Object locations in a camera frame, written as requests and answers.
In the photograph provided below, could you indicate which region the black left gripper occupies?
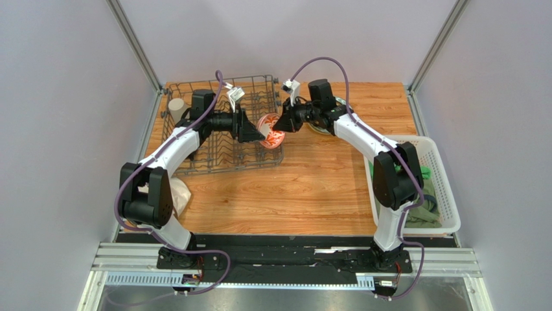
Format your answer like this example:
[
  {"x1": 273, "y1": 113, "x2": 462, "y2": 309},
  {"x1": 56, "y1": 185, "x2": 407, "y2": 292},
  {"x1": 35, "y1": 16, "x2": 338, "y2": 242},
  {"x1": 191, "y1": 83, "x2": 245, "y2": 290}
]
[{"x1": 207, "y1": 103, "x2": 265, "y2": 144}]

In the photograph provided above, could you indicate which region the white red patterned bowl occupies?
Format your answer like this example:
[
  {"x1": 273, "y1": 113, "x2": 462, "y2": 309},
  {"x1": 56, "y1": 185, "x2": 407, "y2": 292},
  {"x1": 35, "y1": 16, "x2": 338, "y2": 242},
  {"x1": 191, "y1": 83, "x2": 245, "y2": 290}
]
[{"x1": 257, "y1": 113, "x2": 285, "y2": 149}]

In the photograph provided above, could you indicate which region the light blue flower plate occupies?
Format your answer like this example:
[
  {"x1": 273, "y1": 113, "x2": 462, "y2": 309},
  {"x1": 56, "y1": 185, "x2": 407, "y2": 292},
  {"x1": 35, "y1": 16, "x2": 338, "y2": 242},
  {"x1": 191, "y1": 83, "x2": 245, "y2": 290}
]
[{"x1": 308, "y1": 97, "x2": 347, "y2": 135}]

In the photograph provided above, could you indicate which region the beige ceramic cup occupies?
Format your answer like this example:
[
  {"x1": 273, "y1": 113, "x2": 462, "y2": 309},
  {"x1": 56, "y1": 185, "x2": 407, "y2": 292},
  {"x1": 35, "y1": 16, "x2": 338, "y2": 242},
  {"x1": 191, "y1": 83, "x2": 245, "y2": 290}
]
[{"x1": 168, "y1": 98, "x2": 190, "y2": 124}]

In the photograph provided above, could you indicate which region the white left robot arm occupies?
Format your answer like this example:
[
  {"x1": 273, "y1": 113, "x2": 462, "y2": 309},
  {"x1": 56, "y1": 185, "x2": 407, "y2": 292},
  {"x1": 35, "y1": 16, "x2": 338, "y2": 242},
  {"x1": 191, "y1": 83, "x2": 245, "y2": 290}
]
[{"x1": 114, "y1": 89, "x2": 266, "y2": 267}]

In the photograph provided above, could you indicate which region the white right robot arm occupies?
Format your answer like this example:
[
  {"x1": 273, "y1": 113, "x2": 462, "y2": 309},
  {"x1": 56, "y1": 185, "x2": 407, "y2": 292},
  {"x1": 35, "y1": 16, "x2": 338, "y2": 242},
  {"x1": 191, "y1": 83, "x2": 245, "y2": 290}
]
[{"x1": 273, "y1": 79, "x2": 424, "y2": 271}]

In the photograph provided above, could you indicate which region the beige canvas bag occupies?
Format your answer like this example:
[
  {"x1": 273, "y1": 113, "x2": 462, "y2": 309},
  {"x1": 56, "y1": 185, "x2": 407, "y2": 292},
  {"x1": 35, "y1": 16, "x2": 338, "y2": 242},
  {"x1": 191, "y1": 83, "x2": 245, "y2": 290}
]
[{"x1": 169, "y1": 178, "x2": 191, "y2": 218}]

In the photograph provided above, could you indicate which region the bright green cloth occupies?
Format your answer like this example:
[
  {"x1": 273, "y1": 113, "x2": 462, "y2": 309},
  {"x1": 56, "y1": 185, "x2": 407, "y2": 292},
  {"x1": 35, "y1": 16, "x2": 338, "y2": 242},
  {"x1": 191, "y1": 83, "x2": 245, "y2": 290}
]
[{"x1": 420, "y1": 166, "x2": 432, "y2": 180}]

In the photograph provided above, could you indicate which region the olive green garment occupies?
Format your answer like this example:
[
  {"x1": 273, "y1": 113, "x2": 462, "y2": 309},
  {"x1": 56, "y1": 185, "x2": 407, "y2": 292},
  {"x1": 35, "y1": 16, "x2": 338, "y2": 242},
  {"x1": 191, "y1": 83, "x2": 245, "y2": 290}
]
[{"x1": 374, "y1": 179, "x2": 443, "y2": 229}]

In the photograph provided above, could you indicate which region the grey wire dish rack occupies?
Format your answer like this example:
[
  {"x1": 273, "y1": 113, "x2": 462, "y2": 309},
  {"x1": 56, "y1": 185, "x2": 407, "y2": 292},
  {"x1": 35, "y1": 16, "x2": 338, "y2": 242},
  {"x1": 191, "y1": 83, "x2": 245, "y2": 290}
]
[{"x1": 165, "y1": 75, "x2": 284, "y2": 177}]

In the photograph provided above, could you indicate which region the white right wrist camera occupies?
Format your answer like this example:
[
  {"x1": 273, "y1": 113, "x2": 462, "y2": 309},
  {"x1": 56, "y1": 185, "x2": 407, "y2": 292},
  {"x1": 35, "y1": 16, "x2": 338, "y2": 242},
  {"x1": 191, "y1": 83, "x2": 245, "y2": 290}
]
[{"x1": 281, "y1": 79, "x2": 301, "y2": 106}]

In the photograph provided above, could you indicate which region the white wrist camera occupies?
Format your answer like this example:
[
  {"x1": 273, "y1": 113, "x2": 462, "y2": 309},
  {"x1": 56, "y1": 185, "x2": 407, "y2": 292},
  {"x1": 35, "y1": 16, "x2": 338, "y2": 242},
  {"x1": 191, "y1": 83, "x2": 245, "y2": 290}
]
[
  {"x1": 224, "y1": 82, "x2": 245, "y2": 113},
  {"x1": 281, "y1": 79, "x2": 301, "y2": 106}
]

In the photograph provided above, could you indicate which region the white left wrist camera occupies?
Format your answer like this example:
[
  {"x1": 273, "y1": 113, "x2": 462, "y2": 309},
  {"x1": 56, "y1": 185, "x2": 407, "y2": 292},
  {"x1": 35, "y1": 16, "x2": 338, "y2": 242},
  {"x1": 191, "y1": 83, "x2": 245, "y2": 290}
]
[{"x1": 224, "y1": 82, "x2": 245, "y2": 113}]

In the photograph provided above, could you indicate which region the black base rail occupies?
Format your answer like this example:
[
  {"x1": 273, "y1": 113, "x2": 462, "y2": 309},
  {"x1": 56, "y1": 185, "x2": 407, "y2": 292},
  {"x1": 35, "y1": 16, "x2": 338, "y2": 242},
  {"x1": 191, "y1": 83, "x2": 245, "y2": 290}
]
[{"x1": 115, "y1": 233, "x2": 428, "y2": 285}]

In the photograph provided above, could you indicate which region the left aluminium frame post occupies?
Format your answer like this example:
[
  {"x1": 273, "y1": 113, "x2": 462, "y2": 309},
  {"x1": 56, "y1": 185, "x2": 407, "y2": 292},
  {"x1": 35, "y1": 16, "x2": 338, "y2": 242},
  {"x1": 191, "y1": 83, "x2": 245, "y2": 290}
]
[{"x1": 106, "y1": 0, "x2": 163, "y2": 93}]

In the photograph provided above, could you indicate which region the aluminium frame post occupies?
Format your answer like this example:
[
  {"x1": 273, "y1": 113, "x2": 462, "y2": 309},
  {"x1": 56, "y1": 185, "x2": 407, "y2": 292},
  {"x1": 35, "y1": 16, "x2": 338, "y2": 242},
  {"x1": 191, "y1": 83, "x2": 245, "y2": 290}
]
[
  {"x1": 408, "y1": 0, "x2": 470, "y2": 93},
  {"x1": 106, "y1": 0, "x2": 163, "y2": 93}
]

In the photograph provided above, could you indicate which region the right aluminium frame post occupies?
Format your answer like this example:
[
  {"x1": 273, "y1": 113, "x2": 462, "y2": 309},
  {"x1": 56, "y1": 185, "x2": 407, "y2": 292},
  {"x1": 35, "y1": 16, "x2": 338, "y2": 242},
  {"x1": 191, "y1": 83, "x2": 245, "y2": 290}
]
[{"x1": 408, "y1": 0, "x2": 470, "y2": 93}]

